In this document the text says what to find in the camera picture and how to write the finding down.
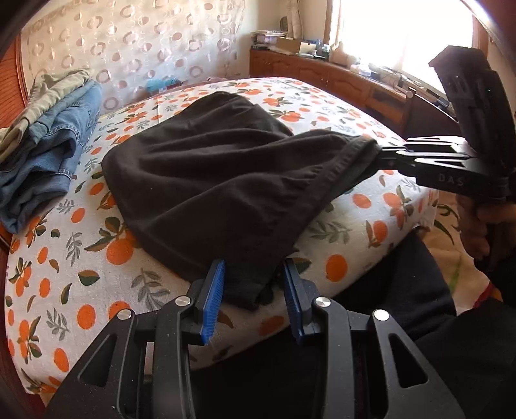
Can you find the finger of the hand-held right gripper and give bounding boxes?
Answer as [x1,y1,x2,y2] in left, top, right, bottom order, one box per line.
[381,136,472,157]
[377,151,478,190]

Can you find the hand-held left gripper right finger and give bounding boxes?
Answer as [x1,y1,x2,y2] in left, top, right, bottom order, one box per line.
[281,258,466,419]

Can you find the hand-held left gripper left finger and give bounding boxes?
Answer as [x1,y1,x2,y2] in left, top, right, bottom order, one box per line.
[44,259,226,419]

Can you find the black pants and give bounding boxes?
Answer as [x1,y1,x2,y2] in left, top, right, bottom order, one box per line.
[102,91,383,311]

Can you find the folded khaki pants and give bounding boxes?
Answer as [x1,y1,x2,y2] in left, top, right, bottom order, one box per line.
[0,68,95,164]

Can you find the person's right hand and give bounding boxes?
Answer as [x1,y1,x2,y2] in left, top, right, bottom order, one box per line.
[457,189,516,259]

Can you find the floral blanket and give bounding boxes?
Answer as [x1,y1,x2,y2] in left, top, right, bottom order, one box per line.
[419,189,504,303]

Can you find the bright window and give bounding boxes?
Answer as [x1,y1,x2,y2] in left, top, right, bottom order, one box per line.
[331,0,476,93]

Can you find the person's black clothed legs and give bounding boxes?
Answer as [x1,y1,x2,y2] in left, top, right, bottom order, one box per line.
[193,231,516,419]

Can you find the pile of small clutter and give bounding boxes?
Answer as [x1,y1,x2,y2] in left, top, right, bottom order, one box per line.
[250,28,448,109]

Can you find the wooden cabinet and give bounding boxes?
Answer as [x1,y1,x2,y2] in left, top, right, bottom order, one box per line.
[249,46,460,140]

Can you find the bed with orange print sheet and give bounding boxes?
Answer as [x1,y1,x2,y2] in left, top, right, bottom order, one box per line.
[4,76,440,395]

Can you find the cardboard box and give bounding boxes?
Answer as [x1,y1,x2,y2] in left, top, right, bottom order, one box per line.
[275,36,302,55]

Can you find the gathered white curtain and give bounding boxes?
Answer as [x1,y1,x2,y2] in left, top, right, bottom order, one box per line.
[282,0,305,39]

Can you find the folded blue jeans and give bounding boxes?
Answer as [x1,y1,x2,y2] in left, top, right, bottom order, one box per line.
[0,78,104,234]

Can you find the small blue object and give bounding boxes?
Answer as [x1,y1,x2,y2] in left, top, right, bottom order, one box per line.
[145,76,178,94]

